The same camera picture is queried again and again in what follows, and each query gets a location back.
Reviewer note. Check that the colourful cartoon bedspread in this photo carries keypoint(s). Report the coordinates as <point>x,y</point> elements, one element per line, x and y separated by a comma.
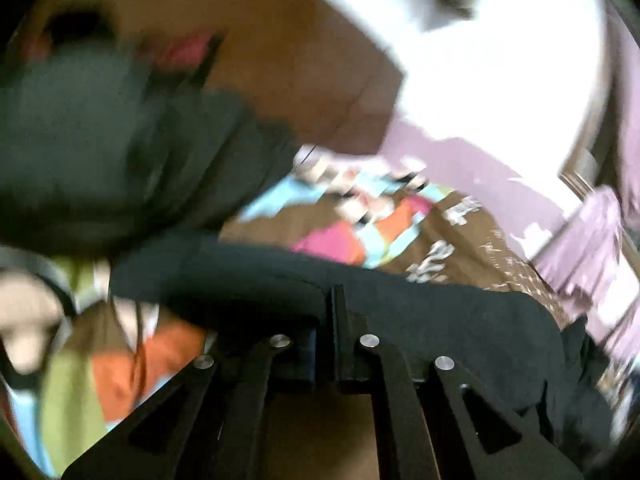
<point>78,368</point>

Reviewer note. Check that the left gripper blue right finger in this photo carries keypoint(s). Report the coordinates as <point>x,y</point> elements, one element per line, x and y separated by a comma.
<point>443,425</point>

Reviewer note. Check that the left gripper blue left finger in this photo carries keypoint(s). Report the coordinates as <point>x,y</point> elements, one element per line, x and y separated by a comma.
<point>209,421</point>

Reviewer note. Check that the wooden headboard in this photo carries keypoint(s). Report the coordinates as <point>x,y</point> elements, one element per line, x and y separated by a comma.
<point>296,60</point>

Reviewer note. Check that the left pink curtain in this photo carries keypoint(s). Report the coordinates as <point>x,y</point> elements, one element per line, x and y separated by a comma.
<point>585,266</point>

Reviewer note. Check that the black jacket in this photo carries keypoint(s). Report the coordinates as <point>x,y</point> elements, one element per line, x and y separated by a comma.
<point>508,340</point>

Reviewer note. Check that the dark clothes pile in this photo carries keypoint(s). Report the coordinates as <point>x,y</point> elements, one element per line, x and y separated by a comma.
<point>101,151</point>

